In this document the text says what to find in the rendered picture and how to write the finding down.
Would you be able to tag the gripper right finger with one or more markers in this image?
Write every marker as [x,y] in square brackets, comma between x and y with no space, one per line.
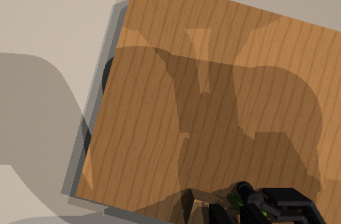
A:
[251,214]

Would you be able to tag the small wooden block with hole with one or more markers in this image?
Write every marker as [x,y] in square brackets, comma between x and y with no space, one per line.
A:
[197,207]

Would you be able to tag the brown wooden board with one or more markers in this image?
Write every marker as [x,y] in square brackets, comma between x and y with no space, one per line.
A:
[205,94]

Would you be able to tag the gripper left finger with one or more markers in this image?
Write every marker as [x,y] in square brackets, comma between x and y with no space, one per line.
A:
[218,215]

